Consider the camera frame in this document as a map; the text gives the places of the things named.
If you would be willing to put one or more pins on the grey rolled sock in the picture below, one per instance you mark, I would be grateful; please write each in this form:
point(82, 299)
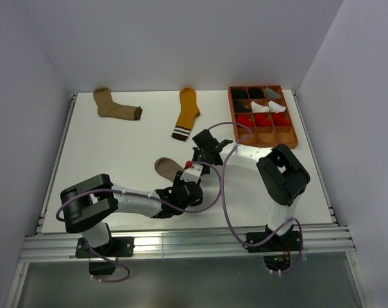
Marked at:
point(270, 93)

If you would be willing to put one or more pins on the red rolled sock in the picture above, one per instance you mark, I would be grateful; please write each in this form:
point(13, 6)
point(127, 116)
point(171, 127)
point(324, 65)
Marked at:
point(261, 120)
point(242, 119)
point(280, 120)

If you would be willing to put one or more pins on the red rolled sock right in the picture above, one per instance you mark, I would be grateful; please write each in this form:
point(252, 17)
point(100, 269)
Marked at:
point(280, 120)

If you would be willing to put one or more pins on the aluminium frame rail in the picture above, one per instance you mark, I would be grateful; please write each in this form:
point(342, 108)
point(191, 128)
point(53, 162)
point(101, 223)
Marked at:
point(214, 242)

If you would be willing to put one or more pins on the mustard yellow striped sock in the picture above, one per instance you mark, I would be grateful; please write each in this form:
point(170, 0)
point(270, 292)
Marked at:
point(189, 111)

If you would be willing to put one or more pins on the tan sock with red cuff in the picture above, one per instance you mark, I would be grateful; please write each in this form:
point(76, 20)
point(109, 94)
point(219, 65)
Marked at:
point(167, 168)

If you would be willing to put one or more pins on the red rolled sock middle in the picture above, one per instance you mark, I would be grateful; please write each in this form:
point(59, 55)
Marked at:
point(261, 120)

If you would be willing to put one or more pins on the black rolled sock back-middle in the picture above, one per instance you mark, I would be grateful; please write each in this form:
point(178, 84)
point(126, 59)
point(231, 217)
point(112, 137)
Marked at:
point(256, 93)

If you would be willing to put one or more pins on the black rolled sock back-left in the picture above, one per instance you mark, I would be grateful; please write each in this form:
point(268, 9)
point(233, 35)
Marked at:
point(239, 94)

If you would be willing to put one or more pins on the black rolled sock middle-left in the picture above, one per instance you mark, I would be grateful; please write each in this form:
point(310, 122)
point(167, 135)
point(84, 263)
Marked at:
point(239, 107)

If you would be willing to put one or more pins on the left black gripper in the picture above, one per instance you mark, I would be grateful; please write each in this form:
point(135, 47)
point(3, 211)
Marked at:
point(177, 181)

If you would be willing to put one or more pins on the brown sock on table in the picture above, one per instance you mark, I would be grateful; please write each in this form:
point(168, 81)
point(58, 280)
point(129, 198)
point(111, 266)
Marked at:
point(107, 107)

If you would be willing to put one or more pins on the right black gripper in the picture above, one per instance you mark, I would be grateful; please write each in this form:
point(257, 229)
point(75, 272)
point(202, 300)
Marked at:
point(197, 151)

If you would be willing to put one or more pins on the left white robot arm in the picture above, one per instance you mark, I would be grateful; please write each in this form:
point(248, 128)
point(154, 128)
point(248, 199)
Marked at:
point(86, 204)

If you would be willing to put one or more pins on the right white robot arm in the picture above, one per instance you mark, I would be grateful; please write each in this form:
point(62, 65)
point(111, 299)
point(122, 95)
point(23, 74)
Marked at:
point(283, 175)

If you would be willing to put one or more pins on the orange compartment organizer box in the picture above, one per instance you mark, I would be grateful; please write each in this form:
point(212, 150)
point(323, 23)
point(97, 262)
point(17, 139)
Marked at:
point(263, 137)

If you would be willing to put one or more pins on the white rolled sock middle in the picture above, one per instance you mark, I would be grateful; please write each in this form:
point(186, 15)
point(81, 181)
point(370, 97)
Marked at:
point(257, 108)

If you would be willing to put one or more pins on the white rolled sock right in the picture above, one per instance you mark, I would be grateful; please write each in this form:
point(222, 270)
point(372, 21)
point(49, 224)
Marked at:
point(275, 107)

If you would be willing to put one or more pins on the white rolled sock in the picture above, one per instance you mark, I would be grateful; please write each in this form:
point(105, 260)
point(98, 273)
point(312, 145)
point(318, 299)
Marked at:
point(275, 107)
point(257, 108)

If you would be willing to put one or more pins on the red rolled sock left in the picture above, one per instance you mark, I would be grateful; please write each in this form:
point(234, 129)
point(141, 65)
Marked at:
point(242, 119)

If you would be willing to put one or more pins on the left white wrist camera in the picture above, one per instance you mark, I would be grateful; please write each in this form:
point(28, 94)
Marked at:
point(192, 172)

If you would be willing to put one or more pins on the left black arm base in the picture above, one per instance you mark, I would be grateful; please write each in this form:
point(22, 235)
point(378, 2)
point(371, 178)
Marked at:
point(116, 248)

